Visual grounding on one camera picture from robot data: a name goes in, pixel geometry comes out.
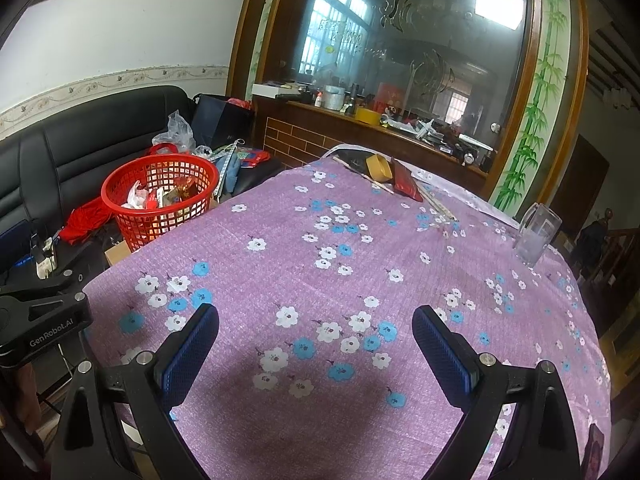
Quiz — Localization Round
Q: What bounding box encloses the black leather sofa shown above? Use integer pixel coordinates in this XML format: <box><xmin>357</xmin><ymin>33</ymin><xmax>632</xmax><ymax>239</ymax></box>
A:
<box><xmin>0</xmin><ymin>85</ymin><xmax>281</xmax><ymax>291</ymax></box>

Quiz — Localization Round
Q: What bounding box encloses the bamboo painted panel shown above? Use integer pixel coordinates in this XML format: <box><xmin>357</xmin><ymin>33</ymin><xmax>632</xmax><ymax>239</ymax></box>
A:
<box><xmin>487</xmin><ymin>0</ymin><xmax>573</xmax><ymax>221</ymax></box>

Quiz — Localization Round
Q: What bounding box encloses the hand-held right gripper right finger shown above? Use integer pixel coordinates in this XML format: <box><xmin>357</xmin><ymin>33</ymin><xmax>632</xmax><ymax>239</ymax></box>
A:
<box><xmin>411</xmin><ymin>305</ymin><xmax>583</xmax><ymax>480</ymax></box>

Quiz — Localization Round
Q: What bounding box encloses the wooden counter with brick panel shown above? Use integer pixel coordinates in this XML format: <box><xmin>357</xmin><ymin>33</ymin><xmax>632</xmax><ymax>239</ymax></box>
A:
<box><xmin>252</xmin><ymin>95</ymin><xmax>488</xmax><ymax>196</ymax></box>

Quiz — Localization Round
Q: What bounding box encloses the dark blue paper bag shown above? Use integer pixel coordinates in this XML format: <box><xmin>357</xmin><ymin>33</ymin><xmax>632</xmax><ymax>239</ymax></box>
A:
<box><xmin>191</xmin><ymin>93</ymin><xmax>253</xmax><ymax>151</ymax></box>

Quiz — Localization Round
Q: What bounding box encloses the red plastic mesh basket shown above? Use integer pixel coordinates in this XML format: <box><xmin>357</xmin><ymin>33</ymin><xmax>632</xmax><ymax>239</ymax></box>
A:
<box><xmin>101</xmin><ymin>154</ymin><xmax>221</xmax><ymax>253</ymax></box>

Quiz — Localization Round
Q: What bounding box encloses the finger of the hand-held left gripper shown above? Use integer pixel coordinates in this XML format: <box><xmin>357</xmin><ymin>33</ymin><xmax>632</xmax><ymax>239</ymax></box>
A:
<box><xmin>0</xmin><ymin>269</ymin><xmax>86</xmax><ymax>306</ymax></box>

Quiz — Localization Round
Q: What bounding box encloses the red flat pouch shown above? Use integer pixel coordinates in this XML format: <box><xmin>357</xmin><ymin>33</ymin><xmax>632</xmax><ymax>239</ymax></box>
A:
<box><xmin>392</xmin><ymin>157</ymin><xmax>424</xmax><ymax>203</ymax></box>

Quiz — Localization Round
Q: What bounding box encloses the etched glass partition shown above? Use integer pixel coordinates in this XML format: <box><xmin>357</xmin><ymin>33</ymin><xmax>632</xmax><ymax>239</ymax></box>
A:
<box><xmin>260</xmin><ymin>0</ymin><xmax>543</xmax><ymax>161</ymax></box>

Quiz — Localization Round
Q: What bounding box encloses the pale flat ruler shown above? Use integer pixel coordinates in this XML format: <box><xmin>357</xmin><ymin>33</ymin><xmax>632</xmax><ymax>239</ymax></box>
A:
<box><xmin>417</xmin><ymin>182</ymin><xmax>458</xmax><ymax>221</ymax></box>

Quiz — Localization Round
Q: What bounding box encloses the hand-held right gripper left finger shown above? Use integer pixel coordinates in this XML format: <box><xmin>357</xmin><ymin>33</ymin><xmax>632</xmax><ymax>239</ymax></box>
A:
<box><xmin>50</xmin><ymin>302</ymin><xmax>221</xmax><ymax>480</ymax></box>

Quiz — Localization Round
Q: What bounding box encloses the yellow tape roll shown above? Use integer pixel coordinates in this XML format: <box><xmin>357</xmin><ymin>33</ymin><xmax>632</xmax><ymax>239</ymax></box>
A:
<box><xmin>366</xmin><ymin>154</ymin><xmax>393</xmax><ymax>182</ymax></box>

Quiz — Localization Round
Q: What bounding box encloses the dark wooden door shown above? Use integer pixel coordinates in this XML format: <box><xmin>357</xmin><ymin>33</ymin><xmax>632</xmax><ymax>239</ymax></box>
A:
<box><xmin>547</xmin><ymin>134</ymin><xmax>611</xmax><ymax>241</ymax></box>

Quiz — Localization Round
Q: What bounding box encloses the light blue cloth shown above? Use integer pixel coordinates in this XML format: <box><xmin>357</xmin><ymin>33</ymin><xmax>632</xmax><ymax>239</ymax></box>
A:
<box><xmin>222</xmin><ymin>160</ymin><xmax>241</xmax><ymax>193</ymax></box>

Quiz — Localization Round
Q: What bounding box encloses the purple floral tablecloth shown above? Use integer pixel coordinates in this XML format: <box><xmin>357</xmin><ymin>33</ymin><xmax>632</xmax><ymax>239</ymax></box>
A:
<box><xmin>82</xmin><ymin>152</ymin><xmax>613</xmax><ymax>480</ymax></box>

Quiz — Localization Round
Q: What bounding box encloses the clear glass mug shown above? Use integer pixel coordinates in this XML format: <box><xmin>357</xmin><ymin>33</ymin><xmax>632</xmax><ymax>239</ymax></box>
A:
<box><xmin>514</xmin><ymin>202</ymin><xmax>563</xmax><ymax>267</ymax></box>

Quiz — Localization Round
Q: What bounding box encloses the red decoration box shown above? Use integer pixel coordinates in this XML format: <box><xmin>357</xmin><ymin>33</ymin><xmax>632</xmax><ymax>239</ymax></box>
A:
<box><xmin>375</xmin><ymin>82</ymin><xmax>408</xmax><ymax>111</ymax></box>

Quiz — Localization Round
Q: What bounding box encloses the red blue toy package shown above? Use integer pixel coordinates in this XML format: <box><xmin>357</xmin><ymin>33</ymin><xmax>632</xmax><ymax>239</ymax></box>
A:
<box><xmin>235</xmin><ymin>147</ymin><xmax>271</xmax><ymax>168</ymax></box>

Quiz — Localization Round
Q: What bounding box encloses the white toy airplane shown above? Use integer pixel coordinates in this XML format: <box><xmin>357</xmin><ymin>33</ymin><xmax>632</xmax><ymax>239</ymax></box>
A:
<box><xmin>410</xmin><ymin>119</ymin><xmax>446</xmax><ymax>141</ymax></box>

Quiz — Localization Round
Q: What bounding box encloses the yellow measuring tape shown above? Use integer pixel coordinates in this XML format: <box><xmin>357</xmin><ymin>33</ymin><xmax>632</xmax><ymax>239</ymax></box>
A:
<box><xmin>212</xmin><ymin>142</ymin><xmax>238</xmax><ymax>196</ymax></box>

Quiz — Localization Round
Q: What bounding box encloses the wooden staircase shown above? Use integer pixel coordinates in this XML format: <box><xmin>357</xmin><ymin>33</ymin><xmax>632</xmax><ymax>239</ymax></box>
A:
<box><xmin>595</xmin><ymin>225</ymin><xmax>640</xmax><ymax>286</ymax></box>

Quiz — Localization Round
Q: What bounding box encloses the brown cardboard box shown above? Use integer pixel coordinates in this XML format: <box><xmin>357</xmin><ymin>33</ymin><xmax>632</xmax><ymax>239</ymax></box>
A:
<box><xmin>105</xmin><ymin>240</ymin><xmax>131</xmax><ymax>267</ymax></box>

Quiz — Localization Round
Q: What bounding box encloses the pale wooden stick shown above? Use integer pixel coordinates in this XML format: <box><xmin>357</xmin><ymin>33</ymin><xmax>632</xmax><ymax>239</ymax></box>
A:
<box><xmin>332</xmin><ymin>156</ymin><xmax>396</xmax><ymax>195</ymax></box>

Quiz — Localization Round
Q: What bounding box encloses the clear plastic bag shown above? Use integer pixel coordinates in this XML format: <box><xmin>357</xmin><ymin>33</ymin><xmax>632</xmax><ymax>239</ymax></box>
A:
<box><xmin>152</xmin><ymin>110</ymin><xmax>196</xmax><ymax>156</ymax></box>

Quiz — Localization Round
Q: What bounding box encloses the white crinkled plastic wrapper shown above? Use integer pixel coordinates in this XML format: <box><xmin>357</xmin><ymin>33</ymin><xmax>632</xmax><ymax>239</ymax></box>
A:
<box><xmin>122</xmin><ymin>180</ymin><xmax>148</xmax><ymax>209</ymax></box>

